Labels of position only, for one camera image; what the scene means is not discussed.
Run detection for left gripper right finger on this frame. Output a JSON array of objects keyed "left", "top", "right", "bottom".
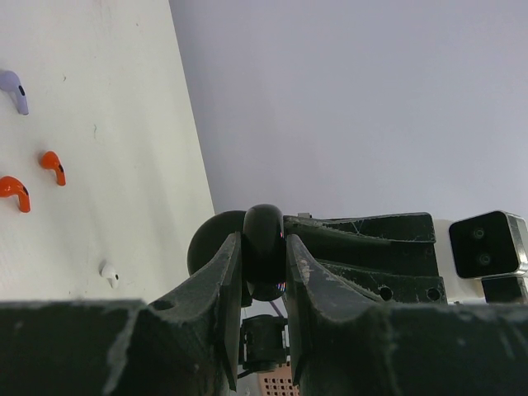
[{"left": 286, "top": 235, "right": 392, "bottom": 395}]

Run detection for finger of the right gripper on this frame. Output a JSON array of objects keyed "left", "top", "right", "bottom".
[{"left": 284, "top": 213, "right": 447, "bottom": 304}]

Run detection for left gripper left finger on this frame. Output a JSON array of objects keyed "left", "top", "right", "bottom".
[{"left": 135, "top": 233, "right": 242, "bottom": 395}]

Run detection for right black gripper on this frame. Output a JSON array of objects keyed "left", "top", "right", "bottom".
[{"left": 238, "top": 314, "right": 287, "bottom": 371}]

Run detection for black earbud charging case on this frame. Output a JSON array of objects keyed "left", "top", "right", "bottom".
[{"left": 187, "top": 204, "right": 286, "bottom": 301}]

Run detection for purple earbud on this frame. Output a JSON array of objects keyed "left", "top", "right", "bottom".
[{"left": 1, "top": 70, "right": 29, "bottom": 116}]

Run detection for white earbud right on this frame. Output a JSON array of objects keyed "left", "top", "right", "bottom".
[{"left": 99, "top": 260, "right": 120, "bottom": 289}]

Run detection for red earbud right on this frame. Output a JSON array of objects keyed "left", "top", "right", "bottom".
[{"left": 40, "top": 151, "right": 66, "bottom": 186}]

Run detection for red earbud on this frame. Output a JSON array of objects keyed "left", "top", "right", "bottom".
[
  {"left": 0, "top": 176, "right": 31, "bottom": 213},
  {"left": 40, "top": 151, "right": 66, "bottom": 186}
]

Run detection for red earbud left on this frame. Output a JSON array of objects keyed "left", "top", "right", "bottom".
[{"left": 0, "top": 176, "right": 31, "bottom": 213}]

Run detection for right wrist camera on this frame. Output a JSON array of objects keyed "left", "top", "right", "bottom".
[{"left": 434, "top": 210, "right": 527, "bottom": 305}]

